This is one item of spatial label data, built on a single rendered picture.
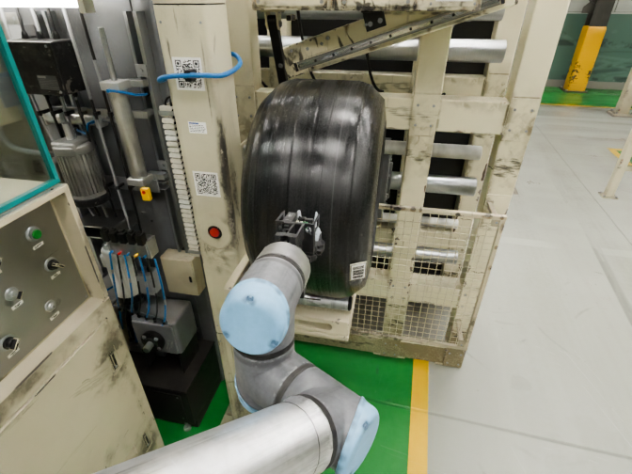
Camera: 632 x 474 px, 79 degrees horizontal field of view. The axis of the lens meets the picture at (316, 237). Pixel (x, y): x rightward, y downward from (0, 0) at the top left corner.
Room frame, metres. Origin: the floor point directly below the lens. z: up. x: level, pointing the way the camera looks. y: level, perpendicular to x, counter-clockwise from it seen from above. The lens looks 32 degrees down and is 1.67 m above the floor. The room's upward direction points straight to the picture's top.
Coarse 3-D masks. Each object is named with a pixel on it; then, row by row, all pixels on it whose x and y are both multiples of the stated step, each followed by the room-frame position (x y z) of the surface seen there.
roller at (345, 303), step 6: (306, 294) 0.87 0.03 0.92; (312, 294) 0.87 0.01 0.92; (300, 300) 0.87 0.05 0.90; (306, 300) 0.86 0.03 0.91; (312, 300) 0.86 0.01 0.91; (318, 300) 0.86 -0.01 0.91; (324, 300) 0.86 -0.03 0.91; (330, 300) 0.85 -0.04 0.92; (336, 300) 0.85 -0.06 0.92; (342, 300) 0.85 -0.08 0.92; (348, 300) 0.85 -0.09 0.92; (318, 306) 0.86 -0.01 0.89; (324, 306) 0.85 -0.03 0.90; (330, 306) 0.85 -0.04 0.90; (336, 306) 0.84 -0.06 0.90; (342, 306) 0.84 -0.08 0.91; (348, 306) 0.84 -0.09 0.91
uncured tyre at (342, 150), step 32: (288, 96) 0.93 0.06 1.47; (320, 96) 0.92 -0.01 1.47; (352, 96) 0.91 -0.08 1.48; (256, 128) 0.88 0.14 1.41; (288, 128) 0.84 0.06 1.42; (320, 128) 0.83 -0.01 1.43; (352, 128) 0.83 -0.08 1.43; (384, 128) 0.94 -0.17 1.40; (256, 160) 0.81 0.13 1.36; (288, 160) 0.79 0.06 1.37; (320, 160) 0.78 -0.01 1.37; (352, 160) 0.77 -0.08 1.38; (256, 192) 0.77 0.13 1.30; (288, 192) 0.75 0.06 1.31; (320, 192) 0.74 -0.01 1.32; (352, 192) 0.74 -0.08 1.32; (256, 224) 0.75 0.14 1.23; (320, 224) 0.72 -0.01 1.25; (352, 224) 0.72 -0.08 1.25; (256, 256) 0.76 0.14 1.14; (320, 256) 0.71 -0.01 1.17; (352, 256) 0.72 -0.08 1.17; (320, 288) 0.75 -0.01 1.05; (352, 288) 0.76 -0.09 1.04
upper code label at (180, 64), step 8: (176, 64) 1.00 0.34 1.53; (184, 64) 1.00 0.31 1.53; (192, 64) 1.00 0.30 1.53; (200, 64) 0.99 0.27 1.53; (176, 72) 1.00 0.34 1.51; (176, 80) 1.01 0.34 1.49; (184, 80) 1.00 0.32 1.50; (200, 80) 0.99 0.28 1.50; (184, 88) 1.00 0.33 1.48; (192, 88) 1.00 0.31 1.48; (200, 88) 0.99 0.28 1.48
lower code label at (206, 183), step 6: (198, 174) 1.00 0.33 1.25; (204, 174) 1.00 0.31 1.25; (210, 174) 1.00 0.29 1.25; (216, 174) 0.99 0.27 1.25; (198, 180) 1.00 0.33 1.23; (204, 180) 1.00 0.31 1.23; (210, 180) 1.00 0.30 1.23; (216, 180) 0.99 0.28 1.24; (198, 186) 1.00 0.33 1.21; (204, 186) 1.00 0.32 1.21; (210, 186) 1.00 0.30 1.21; (216, 186) 0.99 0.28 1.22; (198, 192) 1.00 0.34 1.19; (204, 192) 1.00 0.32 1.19; (210, 192) 1.00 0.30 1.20; (216, 192) 0.99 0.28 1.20
